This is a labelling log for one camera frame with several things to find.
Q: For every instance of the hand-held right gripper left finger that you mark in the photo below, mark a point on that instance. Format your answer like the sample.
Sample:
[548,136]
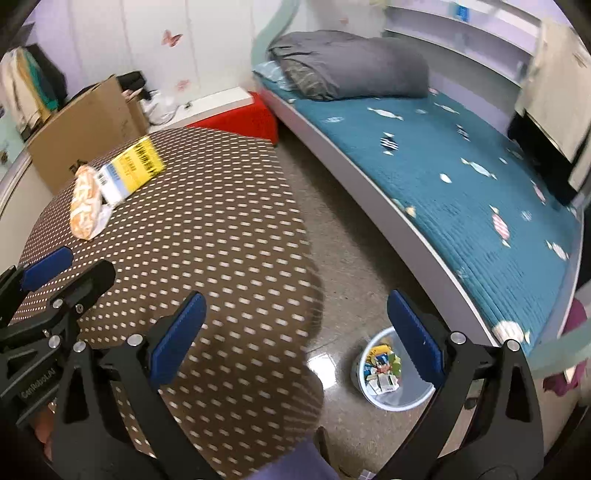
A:
[178,341]

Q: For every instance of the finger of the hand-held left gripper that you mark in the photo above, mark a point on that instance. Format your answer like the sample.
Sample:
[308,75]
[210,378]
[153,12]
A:
[46,270]
[92,279]

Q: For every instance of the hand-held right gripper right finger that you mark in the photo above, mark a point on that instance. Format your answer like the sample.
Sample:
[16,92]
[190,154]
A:
[415,339]

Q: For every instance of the green wrapper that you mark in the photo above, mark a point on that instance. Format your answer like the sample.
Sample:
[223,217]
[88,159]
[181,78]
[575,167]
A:
[395,364]

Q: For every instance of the yellow paper bag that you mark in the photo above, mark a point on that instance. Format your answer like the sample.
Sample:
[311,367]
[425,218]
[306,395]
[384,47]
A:
[381,347]

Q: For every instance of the blue snack packet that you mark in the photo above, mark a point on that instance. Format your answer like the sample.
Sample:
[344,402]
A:
[379,362]

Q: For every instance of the light blue waste bin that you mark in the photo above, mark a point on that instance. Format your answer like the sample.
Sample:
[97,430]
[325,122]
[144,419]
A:
[397,399]

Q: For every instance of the person's left hand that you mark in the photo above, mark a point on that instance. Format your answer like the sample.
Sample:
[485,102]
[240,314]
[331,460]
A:
[45,429]

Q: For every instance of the orange bread packet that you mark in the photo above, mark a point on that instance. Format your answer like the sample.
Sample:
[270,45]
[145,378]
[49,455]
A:
[87,203]

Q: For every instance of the white low cabinet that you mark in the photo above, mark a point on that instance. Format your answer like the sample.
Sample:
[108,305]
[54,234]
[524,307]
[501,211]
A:
[14,184]

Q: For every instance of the yellow white box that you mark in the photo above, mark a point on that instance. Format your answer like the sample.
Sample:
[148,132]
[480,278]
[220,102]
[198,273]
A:
[131,168]

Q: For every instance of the brown polka dot tablecloth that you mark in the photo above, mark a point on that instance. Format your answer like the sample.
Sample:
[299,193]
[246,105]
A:
[207,221]

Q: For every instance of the cardboard box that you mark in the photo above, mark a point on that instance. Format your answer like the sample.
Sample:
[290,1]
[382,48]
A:
[83,129]

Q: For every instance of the purple cloth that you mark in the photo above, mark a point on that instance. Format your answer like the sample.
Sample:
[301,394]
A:
[577,318]

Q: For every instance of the person's leg blue trousers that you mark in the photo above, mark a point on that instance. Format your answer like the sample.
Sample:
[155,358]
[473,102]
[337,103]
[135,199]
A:
[295,461]

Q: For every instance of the blue quilted bed pad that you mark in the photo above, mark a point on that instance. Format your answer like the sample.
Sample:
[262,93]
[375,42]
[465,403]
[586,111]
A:
[438,161]

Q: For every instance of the cream hanging jacket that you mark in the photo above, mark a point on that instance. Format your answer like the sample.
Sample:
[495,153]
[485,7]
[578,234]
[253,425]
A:
[16,87]

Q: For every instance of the white plastic bag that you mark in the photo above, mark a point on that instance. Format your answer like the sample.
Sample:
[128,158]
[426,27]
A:
[161,106]

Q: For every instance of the green hanging garment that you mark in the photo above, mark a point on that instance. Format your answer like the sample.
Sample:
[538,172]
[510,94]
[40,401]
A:
[41,83]

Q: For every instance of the black cloth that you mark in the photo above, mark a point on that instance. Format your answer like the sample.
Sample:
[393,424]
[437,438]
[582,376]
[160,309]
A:
[134,83]

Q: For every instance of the black hanging jacket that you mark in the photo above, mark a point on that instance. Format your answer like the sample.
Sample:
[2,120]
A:
[53,69]

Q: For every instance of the black hanging garment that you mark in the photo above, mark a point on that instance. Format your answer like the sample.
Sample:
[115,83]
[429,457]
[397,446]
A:
[540,152]

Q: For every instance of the white wardrobe doors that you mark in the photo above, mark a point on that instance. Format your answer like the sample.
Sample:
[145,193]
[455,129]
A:
[207,41]

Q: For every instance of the striped blue pillow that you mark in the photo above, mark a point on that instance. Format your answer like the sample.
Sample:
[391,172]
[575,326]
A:
[270,74]

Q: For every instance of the grey duvet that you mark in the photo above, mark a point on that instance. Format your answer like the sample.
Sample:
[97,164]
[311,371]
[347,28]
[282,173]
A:
[360,64]

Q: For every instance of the cream sweater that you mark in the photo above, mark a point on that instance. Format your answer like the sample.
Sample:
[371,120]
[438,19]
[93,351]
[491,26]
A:
[554,92]

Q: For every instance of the checked grey pillow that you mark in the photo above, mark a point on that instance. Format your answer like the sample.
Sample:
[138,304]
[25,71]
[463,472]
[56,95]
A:
[304,78]

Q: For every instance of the small blue box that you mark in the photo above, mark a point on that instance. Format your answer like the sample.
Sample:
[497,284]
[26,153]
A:
[462,11]

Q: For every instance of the pale butterfly wall sticker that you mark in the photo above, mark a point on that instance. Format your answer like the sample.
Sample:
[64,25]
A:
[183,84]

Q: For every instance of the pink butterfly wall sticker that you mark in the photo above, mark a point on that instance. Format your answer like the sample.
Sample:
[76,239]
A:
[171,38]

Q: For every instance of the white wall shelf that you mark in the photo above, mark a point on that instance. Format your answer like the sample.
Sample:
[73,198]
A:
[461,41]

